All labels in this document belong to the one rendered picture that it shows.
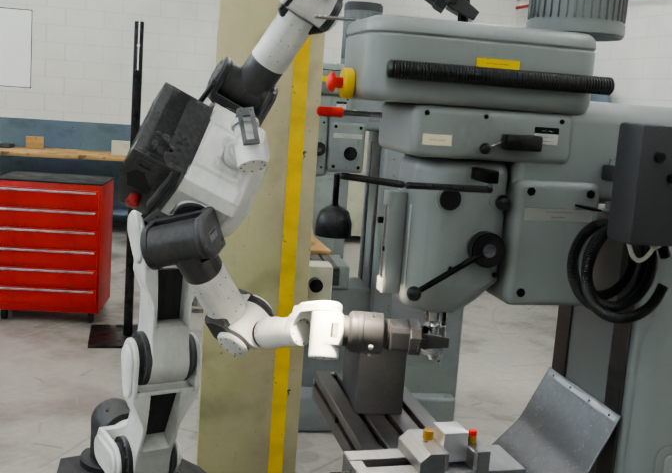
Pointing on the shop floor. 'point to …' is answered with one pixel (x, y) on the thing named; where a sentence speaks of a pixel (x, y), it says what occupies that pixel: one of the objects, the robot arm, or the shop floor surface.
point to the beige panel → (264, 247)
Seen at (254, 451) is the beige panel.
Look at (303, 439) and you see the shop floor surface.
